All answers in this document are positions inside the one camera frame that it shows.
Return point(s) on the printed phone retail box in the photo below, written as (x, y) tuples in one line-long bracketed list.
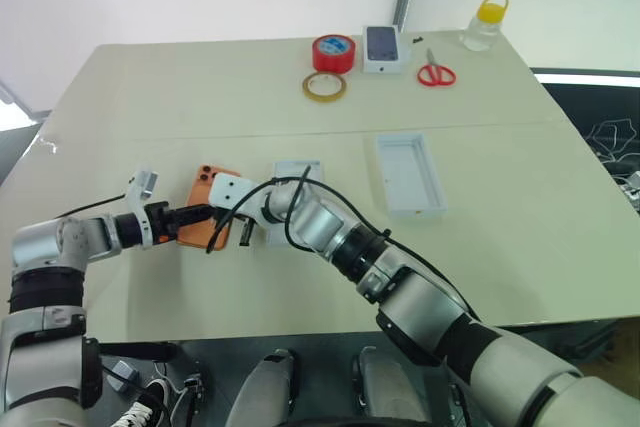
[(384, 49)]

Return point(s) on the black bar under table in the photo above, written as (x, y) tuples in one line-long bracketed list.
[(135, 350)]

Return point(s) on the orange phone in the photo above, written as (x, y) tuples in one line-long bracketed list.
[(201, 239)]

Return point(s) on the grey robot leg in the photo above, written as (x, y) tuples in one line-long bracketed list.
[(387, 389), (265, 387)]

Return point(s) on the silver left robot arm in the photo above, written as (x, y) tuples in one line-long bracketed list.
[(35, 246)]

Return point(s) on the white phone box lid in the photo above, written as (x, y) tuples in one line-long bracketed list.
[(292, 168)]

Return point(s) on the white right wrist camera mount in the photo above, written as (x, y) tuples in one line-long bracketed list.
[(231, 191)]

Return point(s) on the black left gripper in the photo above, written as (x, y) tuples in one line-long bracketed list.
[(158, 224)]

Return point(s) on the clear jar with yellow lid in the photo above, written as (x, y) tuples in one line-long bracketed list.
[(484, 26)]

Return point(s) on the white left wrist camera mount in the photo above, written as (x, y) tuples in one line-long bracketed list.
[(143, 186)]

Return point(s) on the red tape roll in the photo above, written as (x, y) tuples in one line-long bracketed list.
[(332, 52)]

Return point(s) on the small grey block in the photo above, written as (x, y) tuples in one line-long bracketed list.
[(123, 374)]

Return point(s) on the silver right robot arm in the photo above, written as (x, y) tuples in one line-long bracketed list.
[(415, 297)]

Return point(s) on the clear yellowish tape roll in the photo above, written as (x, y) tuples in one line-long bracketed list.
[(324, 86)]

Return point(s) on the white open phone box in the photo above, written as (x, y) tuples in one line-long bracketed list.
[(411, 174)]

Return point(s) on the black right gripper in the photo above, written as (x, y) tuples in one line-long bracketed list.
[(226, 214)]

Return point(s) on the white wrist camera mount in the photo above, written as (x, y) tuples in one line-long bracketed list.
[(231, 191), (143, 186)]

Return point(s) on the black shoe with white laces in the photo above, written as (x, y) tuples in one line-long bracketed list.
[(142, 404)]

